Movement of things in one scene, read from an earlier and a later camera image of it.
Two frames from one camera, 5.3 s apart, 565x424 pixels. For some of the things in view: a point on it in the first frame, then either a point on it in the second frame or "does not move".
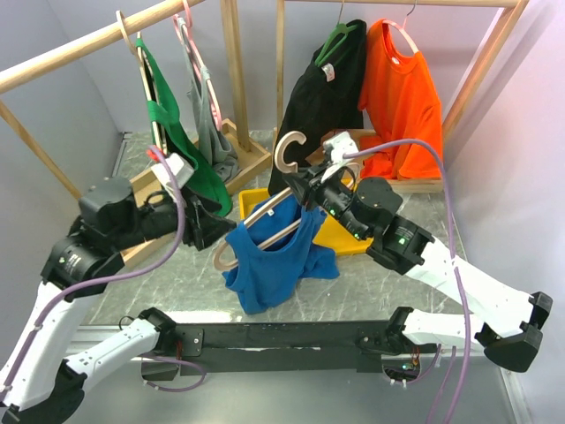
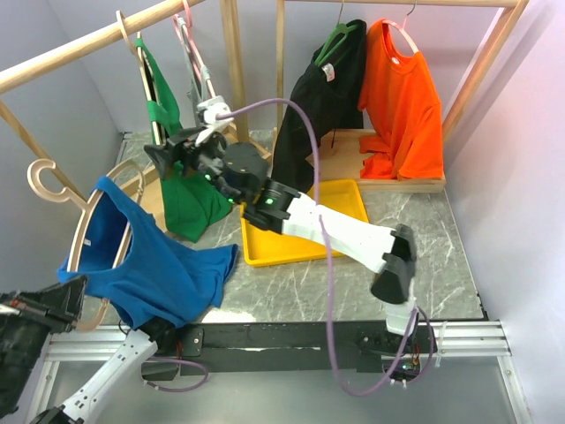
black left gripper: [203, 230] to [56, 305]
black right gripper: [311, 191] to [164, 156]
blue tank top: [273, 251] to [130, 255]
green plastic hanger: [339, 35] does not move
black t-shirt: [326, 97] does not move
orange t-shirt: [399, 101] does not move
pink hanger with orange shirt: [403, 28] does not move
